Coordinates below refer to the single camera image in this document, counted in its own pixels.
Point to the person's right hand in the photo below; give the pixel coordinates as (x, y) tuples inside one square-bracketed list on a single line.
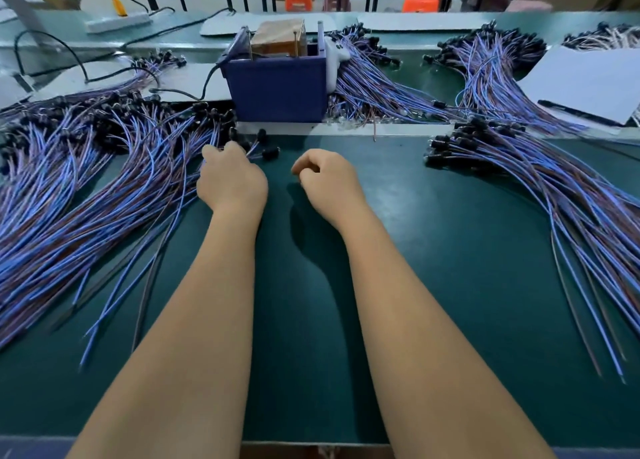
[(330, 189)]

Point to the person's left hand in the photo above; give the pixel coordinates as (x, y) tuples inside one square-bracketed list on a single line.
[(235, 184)]

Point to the blue plastic tester box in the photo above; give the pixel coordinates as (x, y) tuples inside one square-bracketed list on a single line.
[(275, 89)]

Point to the person's right forearm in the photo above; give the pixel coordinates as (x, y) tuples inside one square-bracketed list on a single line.
[(440, 354)]

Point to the person's left forearm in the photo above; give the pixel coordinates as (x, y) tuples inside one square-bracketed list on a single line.
[(170, 354)]

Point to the white power strip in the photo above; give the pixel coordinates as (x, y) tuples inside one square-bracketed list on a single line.
[(118, 22)]

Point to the white flat mat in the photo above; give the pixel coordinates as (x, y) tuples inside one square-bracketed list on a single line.
[(422, 22), (190, 79), (240, 24)]

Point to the brown cardboard block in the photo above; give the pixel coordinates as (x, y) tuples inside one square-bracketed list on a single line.
[(278, 38)]

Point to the orange plug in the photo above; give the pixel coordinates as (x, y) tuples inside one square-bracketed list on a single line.
[(119, 6)]

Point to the white plastic device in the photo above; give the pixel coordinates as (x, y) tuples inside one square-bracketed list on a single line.
[(10, 84)]

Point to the open cardboard box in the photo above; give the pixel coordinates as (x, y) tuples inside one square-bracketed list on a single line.
[(60, 1)]

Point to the black pen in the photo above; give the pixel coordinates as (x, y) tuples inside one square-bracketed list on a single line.
[(578, 113)]

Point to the pink plastic stool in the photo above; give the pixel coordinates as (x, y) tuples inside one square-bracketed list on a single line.
[(528, 6)]

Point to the white paper sheet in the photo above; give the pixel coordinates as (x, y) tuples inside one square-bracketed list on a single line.
[(588, 84)]

